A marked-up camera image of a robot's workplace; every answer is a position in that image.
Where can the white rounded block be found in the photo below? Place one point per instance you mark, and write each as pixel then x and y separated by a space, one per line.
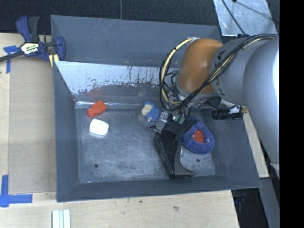
pixel 99 126

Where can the black cylinder on white bracket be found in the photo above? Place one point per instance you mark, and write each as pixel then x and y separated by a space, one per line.
pixel 222 114

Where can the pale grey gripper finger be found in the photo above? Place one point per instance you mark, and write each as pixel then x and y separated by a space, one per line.
pixel 163 120

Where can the red block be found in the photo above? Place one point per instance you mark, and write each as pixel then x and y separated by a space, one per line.
pixel 96 108

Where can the grey metal bin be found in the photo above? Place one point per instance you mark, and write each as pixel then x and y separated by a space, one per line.
pixel 123 151

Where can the black angular plastic holder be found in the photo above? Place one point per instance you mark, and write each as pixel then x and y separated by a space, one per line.
pixel 169 148

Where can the pale wood board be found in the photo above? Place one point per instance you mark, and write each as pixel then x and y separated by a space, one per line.
pixel 32 127

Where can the blue toy figure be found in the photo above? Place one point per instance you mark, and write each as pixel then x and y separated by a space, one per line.
pixel 153 114

